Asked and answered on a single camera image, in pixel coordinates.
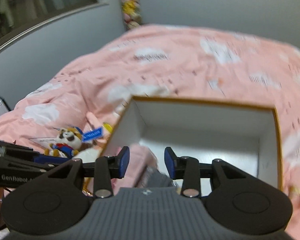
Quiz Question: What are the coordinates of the pink pouch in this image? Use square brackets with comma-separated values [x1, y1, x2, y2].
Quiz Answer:
[113, 144, 158, 195]

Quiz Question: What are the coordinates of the yellow round object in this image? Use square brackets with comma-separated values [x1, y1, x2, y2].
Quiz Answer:
[103, 122, 113, 134]

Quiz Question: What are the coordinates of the red panda plush toy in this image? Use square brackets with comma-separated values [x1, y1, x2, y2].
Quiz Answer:
[44, 127, 83, 159]

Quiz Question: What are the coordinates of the dark grey gift box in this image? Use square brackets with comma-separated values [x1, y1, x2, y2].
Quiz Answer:
[135, 166, 175, 188]

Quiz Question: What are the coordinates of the blue hang tag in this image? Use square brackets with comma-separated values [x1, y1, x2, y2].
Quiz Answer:
[82, 127, 103, 142]

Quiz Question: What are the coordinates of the pink flat holder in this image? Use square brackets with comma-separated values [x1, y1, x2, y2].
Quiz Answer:
[86, 112, 110, 148]

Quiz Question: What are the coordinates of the orange cardboard box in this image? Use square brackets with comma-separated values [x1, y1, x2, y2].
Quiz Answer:
[102, 96, 283, 189]

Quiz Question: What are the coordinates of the pink cloud-print duvet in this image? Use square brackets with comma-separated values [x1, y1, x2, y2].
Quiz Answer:
[0, 25, 300, 239]

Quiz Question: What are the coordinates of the stack of plush toys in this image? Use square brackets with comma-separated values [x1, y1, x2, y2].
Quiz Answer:
[120, 0, 142, 30]

